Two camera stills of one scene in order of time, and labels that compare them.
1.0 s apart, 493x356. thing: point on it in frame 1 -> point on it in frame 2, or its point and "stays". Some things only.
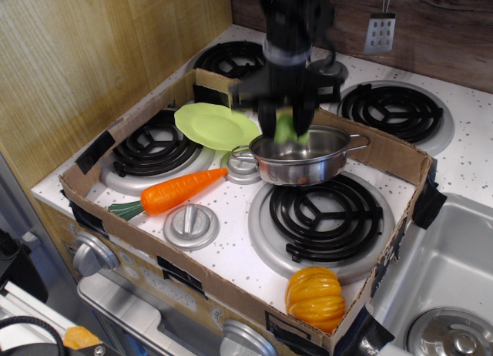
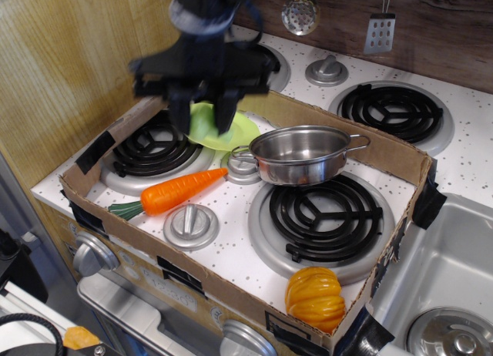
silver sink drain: x=450 y=331 stays
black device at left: x=17 y=269 stays
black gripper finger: x=267 y=118 -> x=179 y=109
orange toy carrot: x=166 y=193 stays
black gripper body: x=280 y=86 -> x=205 y=64
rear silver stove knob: x=326 y=72 stays
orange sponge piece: x=79 y=337 stays
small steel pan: x=321 y=159 stays
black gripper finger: x=303 y=115 -> x=226 y=106
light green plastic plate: x=214 y=125 stays
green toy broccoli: x=285 y=131 -> x=202 y=121
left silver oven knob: x=91 y=256 stays
